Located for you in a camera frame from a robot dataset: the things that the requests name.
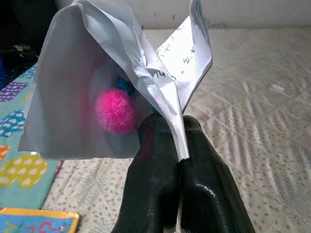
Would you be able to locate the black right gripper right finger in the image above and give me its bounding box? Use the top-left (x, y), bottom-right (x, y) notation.
top-left (178, 116), bottom-right (256, 233)

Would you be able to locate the pink fluffy pom-pom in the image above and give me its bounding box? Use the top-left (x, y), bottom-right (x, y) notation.
top-left (94, 88), bottom-right (136, 133)

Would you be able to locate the small blue crumpled wrapper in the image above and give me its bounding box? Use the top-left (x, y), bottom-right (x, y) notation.
top-left (116, 76), bottom-right (135, 97)

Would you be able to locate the teal blanket with colourful shapes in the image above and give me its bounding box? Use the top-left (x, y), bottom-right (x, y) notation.
top-left (0, 64), bottom-right (62, 210)

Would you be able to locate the white paper sheet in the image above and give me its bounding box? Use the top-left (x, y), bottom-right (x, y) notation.
top-left (18, 0), bottom-right (214, 162)

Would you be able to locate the yellow-bordered blue picture book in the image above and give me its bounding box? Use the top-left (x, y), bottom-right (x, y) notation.
top-left (0, 207), bottom-right (81, 233)

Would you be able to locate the white grey-speckled quilted mattress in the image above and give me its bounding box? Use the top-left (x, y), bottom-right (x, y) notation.
top-left (40, 26), bottom-right (311, 233)

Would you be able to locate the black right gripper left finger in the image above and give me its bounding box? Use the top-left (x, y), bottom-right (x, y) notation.
top-left (114, 115), bottom-right (182, 233)

